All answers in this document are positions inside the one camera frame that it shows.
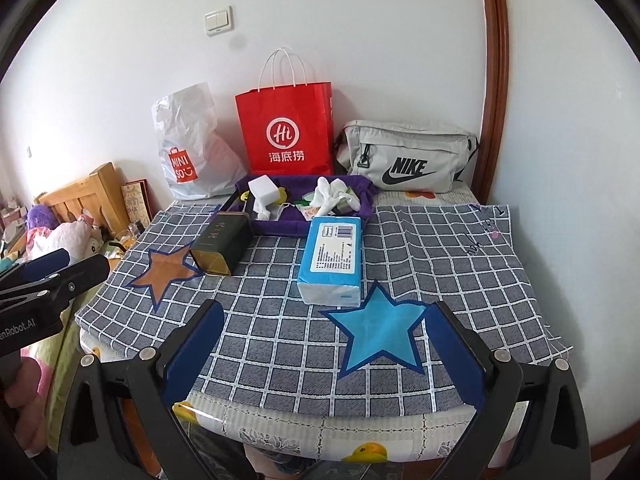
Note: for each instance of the green bed sheet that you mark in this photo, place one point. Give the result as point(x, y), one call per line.
point(70, 340)

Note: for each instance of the purple plush toy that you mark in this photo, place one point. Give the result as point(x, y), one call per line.
point(41, 216)

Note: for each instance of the patterned picture book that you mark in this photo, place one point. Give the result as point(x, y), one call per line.
point(137, 202)

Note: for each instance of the purple fabric tray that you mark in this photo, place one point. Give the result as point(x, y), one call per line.
point(285, 225)

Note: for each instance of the brown wooden door frame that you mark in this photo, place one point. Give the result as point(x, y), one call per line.
point(495, 85)

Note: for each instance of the brown star patch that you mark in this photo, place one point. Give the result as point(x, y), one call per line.
point(165, 272)

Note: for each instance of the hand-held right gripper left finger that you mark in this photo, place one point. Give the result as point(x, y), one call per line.
point(195, 355)

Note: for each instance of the wooden headboard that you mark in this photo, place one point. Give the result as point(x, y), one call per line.
point(95, 195)

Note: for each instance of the white charger block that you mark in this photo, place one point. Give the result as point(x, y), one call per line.
point(264, 187)

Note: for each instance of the white plastic shopping bag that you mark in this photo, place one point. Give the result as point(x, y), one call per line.
point(200, 140)

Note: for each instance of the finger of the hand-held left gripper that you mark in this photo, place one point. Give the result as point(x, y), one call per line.
point(45, 262)
point(75, 280)

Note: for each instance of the yellow mesh pouch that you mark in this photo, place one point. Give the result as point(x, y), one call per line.
point(283, 193)

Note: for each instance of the light green wipes packet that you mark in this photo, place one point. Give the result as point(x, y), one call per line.
point(301, 204)

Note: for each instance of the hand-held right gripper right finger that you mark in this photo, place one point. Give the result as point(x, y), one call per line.
point(455, 355)

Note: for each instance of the grey waist bag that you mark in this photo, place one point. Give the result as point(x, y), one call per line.
point(405, 155)

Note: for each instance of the white light switch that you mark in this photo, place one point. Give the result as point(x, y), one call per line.
point(218, 20)

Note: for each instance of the colourful quilt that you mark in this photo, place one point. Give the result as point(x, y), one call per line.
point(75, 240)

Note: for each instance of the person's left hand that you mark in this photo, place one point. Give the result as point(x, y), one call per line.
point(25, 385)

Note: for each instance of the dark tea tin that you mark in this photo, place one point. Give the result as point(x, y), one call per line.
point(220, 245)

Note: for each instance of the grey checked tablecloth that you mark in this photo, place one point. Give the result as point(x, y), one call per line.
point(450, 285)

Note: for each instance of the white duck print table cover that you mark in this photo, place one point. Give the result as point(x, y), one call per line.
point(300, 430)

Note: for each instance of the white glove green cuff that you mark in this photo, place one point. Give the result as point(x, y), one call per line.
point(325, 192)

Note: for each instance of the blue star patch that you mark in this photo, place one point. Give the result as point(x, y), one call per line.
point(380, 330)

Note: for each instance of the blue tissue pack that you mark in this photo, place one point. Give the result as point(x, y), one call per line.
point(330, 260)

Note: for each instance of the red paper bag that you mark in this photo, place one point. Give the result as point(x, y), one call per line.
point(285, 130)

